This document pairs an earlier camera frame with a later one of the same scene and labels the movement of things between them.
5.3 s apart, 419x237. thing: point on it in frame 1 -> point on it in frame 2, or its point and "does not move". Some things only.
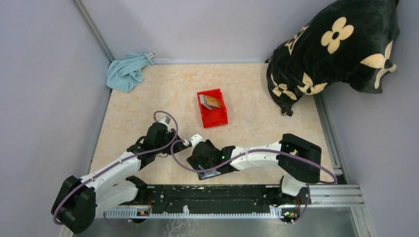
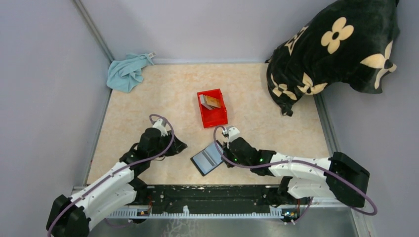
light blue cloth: x=124 y=74 does not move
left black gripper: x=180 y=147 does not move
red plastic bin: x=215 y=117 does not move
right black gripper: x=195 y=162 -> x=227 y=152
